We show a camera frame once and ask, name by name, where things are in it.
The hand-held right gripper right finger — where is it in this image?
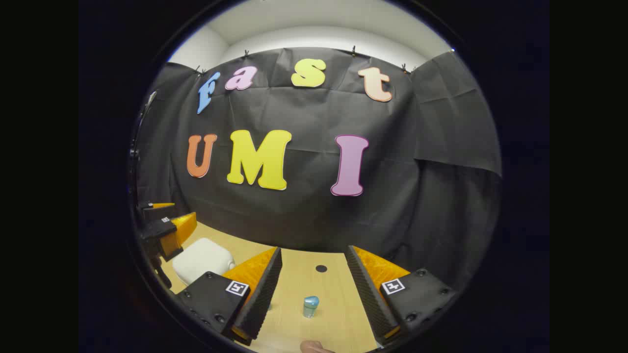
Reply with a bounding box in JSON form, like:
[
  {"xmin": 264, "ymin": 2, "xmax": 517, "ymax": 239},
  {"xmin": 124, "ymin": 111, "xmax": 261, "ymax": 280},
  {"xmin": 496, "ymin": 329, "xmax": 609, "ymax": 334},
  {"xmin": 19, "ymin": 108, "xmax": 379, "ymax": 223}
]
[{"xmin": 345, "ymin": 245, "xmax": 458, "ymax": 347}]

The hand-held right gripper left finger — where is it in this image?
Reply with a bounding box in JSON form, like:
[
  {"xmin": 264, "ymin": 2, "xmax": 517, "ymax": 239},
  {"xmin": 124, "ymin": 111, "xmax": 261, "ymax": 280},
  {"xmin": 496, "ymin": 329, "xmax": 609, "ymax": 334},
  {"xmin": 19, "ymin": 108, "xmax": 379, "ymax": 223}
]
[{"xmin": 176, "ymin": 247, "xmax": 284, "ymax": 347}]

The white suitcase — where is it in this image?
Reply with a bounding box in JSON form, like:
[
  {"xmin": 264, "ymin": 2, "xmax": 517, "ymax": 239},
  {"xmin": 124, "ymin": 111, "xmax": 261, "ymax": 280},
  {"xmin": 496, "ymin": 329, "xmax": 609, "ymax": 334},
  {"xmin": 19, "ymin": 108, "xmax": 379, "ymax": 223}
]
[{"xmin": 172, "ymin": 238, "xmax": 236, "ymax": 286}]

